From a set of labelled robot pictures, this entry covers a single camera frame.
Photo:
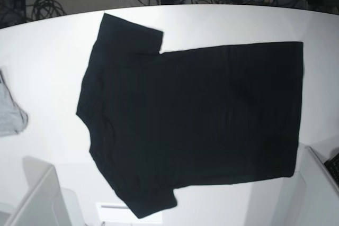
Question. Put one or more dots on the black T-shirt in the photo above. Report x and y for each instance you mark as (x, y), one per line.
(207, 116)

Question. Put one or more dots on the grey folded cloth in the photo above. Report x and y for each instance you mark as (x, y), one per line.
(14, 120)

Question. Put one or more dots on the black keyboard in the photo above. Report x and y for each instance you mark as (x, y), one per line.
(332, 167)

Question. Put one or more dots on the white right bin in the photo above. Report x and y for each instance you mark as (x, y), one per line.
(310, 197)

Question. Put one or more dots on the white bin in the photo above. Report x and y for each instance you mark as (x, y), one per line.
(45, 203)
(310, 197)

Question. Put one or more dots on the white left bin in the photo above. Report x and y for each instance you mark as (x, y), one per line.
(45, 203)

